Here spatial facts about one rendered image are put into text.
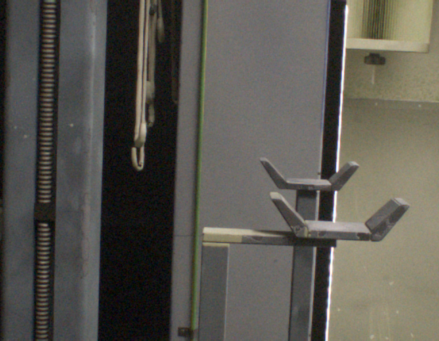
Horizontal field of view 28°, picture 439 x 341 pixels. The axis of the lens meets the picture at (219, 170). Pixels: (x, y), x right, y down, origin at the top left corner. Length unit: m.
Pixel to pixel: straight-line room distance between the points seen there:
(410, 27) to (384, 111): 0.43
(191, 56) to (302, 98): 0.14
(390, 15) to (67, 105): 2.10
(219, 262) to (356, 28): 2.15
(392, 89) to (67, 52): 2.47
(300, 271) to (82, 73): 0.26
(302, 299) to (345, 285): 1.99
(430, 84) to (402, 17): 0.45
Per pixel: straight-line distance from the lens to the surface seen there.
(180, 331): 1.12
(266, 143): 1.07
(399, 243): 2.79
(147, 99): 1.14
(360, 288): 2.71
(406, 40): 2.65
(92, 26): 0.58
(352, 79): 2.98
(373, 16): 2.65
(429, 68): 3.02
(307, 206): 0.71
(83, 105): 0.58
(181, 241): 1.09
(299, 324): 0.73
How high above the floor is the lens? 1.19
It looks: 7 degrees down
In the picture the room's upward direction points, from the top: 3 degrees clockwise
